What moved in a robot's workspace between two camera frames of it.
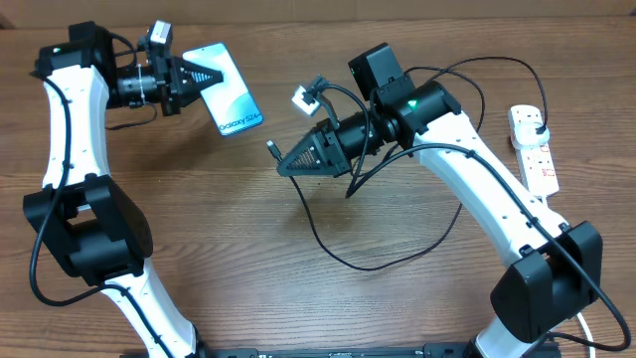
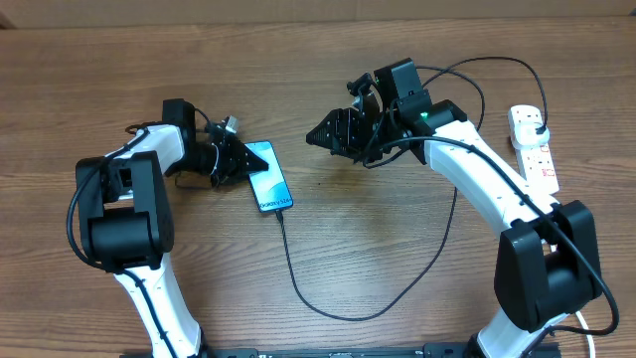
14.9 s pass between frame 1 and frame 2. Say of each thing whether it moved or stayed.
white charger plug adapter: stayed
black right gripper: moved
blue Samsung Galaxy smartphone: moved
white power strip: stayed
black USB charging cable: moved
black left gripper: moved
